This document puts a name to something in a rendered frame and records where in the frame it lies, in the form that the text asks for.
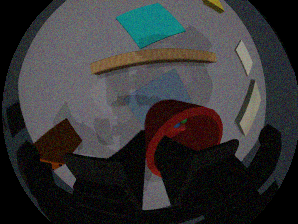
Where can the yellow block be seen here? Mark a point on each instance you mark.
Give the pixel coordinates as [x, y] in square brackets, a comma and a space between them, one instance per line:
[214, 4]

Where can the tan flat bar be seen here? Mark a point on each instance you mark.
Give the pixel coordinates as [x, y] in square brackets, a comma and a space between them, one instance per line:
[150, 56]

